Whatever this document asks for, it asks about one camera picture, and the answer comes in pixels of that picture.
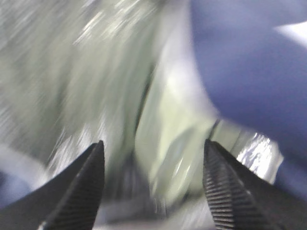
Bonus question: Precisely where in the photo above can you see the navy blue lunch bag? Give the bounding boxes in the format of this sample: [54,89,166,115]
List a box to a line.
[0,0,307,201]

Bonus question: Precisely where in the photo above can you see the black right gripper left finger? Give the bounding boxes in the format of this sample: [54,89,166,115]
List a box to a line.
[0,141,105,230]

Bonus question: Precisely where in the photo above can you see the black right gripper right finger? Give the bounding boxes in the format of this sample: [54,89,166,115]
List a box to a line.
[203,139,307,230]

